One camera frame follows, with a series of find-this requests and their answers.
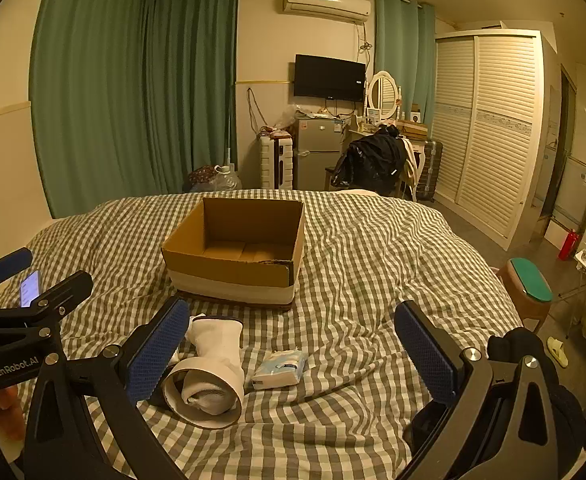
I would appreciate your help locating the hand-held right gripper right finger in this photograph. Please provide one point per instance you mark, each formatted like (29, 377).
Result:
(425, 352)

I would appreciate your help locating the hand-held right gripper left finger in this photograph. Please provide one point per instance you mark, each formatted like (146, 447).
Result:
(157, 352)

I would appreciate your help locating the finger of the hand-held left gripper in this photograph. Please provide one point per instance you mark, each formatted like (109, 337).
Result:
(63, 292)
(8, 265)

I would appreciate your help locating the white sock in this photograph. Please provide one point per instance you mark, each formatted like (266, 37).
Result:
(215, 342)

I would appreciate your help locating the white tape roll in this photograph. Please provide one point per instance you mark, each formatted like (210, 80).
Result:
(233, 385)

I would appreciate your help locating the cardboard box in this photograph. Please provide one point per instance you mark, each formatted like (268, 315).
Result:
(233, 260)

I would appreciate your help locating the white blue tissue pack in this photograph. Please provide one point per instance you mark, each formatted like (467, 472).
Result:
(279, 370)

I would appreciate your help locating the person's left hand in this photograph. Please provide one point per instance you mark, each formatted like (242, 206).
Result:
(9, 417)

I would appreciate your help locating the smartphone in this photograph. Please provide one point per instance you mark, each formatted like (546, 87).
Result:
(31, 288)

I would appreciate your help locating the grey white checked blanket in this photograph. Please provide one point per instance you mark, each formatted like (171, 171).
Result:
(353, 280)

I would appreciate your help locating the wooden stool green seat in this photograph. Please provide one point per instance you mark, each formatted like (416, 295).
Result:
(528, 285)

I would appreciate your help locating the yellow slipper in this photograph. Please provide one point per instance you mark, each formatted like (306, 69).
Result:
(558, 351)

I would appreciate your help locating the red fire extinguisher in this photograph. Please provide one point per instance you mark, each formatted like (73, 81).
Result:
(568, 245)

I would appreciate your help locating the floral bag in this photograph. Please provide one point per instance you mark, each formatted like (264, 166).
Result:
(202, 177)

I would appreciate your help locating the silver hard suitcase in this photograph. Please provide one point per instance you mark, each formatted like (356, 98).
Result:
(430, 170)

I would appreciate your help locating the wooden chair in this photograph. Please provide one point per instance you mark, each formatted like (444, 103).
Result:
(409, 170)

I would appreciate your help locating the clear water jug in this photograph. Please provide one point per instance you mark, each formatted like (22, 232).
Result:
(228, 180)

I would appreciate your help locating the black jacket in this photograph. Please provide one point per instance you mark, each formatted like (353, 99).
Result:
(370, 160)

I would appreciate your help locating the white ribbed suitcase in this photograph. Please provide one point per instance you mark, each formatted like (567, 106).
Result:
(276, 162)

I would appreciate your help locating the silver small fridge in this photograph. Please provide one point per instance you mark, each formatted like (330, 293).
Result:
(318, 155)

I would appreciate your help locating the white louvred wardrobe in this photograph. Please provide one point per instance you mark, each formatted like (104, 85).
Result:
(488, 135)

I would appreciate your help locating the white dressing table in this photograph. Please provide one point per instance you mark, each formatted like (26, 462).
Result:
(355, 130)

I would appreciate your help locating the white oval vanity mirror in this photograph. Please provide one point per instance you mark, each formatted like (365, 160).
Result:
(384, 91)

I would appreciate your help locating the clear plastic bag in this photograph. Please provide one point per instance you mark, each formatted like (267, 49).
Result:
(285, 120)

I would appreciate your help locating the narrow green curtain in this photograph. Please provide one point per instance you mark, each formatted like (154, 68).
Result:
(403, 55)

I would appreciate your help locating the white air conditioner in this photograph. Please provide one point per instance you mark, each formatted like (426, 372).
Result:
(323, 5)

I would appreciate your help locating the black wall television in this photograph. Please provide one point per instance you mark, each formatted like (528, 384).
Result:
(329, 77)

